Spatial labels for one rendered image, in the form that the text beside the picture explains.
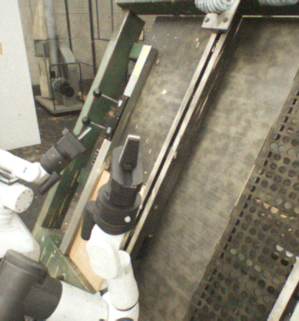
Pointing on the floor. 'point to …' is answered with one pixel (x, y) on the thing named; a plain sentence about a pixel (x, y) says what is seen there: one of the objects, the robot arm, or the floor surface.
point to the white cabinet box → (9, 79)
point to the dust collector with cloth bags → (49, 60)
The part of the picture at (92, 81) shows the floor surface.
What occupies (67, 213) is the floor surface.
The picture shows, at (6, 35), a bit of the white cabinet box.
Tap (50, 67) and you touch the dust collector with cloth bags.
